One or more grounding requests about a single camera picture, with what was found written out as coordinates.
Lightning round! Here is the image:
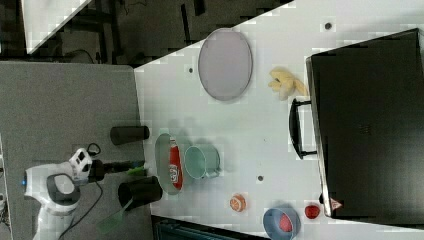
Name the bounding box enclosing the red plush ketchup bottle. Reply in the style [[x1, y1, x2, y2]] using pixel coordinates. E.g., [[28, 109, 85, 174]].
[[169, 139, 183, 190]]

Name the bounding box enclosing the small red toy fruit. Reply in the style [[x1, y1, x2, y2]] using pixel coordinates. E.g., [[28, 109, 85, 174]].
[[304, 205, 321, 219]]

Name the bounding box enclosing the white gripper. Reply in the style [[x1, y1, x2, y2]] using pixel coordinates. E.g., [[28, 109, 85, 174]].
[[69, 148, 144, 186]]

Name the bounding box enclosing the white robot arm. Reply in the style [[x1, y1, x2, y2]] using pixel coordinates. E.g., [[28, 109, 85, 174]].
[[22, 148, 144, 240]]

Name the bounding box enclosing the green oval strainer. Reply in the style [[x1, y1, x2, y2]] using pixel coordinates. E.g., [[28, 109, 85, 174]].
[[155, 133, 182, 195]]

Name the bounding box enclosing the blue bowl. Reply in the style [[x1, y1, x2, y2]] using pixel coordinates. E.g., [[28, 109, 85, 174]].
[[263, 205, 301, 240]]

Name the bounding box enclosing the orange slice toy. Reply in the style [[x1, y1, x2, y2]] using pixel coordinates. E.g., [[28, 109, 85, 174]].
[[230, 194, 247, 212]]

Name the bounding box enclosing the black cylinder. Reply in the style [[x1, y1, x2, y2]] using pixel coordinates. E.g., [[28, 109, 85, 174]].
[[118, 176, 163, 211], [110, 126, 150, 145]]

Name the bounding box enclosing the black cylinder upper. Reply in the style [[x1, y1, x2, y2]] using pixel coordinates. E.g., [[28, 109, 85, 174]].
[[110, 126, 150, 145]]

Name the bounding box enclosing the black cylinder lower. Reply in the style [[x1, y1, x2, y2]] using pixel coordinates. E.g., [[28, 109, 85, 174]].
[[118, 176, 163, 211]]

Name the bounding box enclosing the black toaster oven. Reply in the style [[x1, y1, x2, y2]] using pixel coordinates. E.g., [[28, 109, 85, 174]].
[[289, 29, 424, 229]]

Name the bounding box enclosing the green mug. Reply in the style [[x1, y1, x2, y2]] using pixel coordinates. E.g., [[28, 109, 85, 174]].
[[184, 144, 220, 179]]

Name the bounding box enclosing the yellow plush banana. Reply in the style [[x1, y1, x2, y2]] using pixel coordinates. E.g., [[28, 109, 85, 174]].
[[268, 67, 309, 101]]

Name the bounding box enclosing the green spatula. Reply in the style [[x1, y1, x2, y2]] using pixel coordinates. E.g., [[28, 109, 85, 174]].
[[96, 199, 133, 234]]

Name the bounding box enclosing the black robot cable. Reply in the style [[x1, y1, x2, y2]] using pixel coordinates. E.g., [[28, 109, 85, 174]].
[[58, 142, 104, 240]]

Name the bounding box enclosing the pink toy in bowl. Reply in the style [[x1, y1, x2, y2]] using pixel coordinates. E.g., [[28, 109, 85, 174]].
[[279, 213, 293, 232]]

